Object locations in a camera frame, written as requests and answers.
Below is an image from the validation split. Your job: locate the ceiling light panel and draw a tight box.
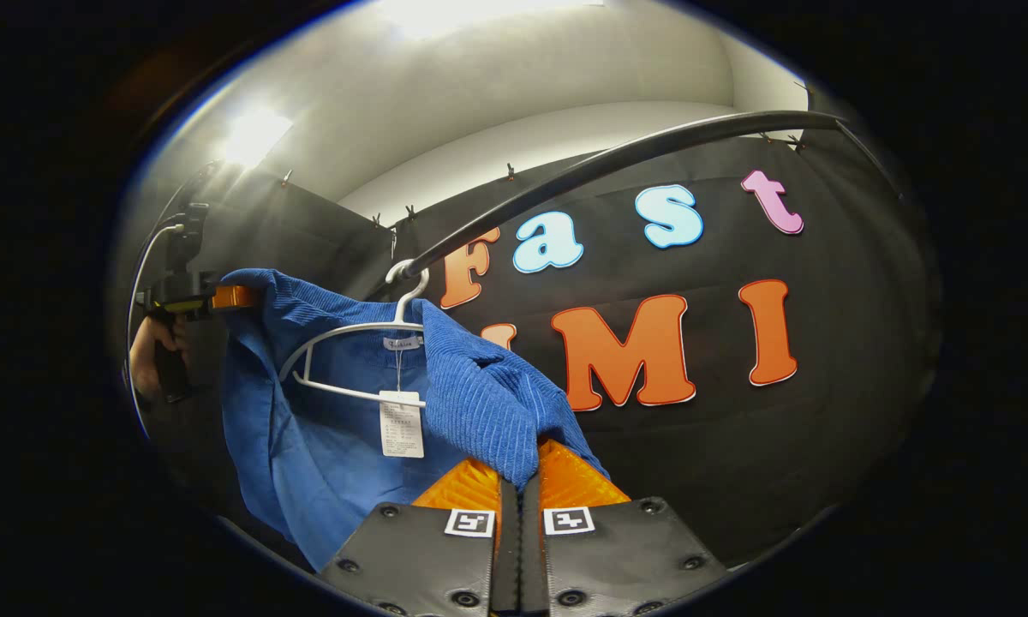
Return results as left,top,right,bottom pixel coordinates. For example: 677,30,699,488
221,108,296,171

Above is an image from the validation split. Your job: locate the white clothes hanger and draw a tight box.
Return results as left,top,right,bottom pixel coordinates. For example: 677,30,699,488
278,259,431,409

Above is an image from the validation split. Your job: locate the blue corduroy jacket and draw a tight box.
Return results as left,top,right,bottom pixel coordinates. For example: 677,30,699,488
218,268,611,572

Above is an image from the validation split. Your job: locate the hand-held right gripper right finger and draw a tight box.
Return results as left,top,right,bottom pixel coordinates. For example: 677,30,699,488
523,439,731,617

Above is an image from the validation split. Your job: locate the black clothes rack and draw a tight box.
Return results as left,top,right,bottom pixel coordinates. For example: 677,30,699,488
364,110,905,303

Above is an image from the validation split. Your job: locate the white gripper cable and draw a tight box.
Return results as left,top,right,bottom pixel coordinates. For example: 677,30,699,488
124,221,186,434

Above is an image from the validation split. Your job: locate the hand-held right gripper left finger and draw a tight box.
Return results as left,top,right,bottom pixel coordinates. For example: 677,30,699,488
320,457,522,617

